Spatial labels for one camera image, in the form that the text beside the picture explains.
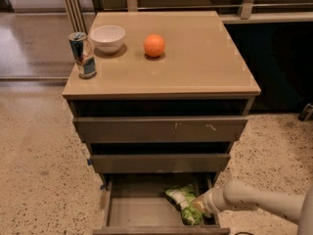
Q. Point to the green rice chip bag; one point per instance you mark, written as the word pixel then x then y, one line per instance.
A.
pixel 183 197

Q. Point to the grey drawer cabinet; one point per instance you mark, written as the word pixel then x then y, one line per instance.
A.
pixel 200 74

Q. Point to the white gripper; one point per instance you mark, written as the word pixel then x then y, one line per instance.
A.
pixel 209 200

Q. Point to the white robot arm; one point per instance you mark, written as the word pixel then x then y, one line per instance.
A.
pixel 237 195

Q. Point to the blue silver drink can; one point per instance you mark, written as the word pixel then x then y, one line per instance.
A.
pixel 83 54

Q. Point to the white ceramic bowl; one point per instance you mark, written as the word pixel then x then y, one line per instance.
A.
pixel 108 38

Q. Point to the black object on floor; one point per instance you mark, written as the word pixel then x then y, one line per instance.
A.
pixel 306 113

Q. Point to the orange fruit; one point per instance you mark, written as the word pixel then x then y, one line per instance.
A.
pixel 154 45

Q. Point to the middle grey drawer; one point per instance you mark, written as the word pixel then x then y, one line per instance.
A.
pixel 159 163

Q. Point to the top grey drawer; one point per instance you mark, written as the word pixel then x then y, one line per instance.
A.
pixel 159 129

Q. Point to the metal railing frame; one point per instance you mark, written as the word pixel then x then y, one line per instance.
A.
pixel 230 11

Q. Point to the bottom grey open drawer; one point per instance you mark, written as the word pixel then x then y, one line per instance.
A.
pixel 136 204

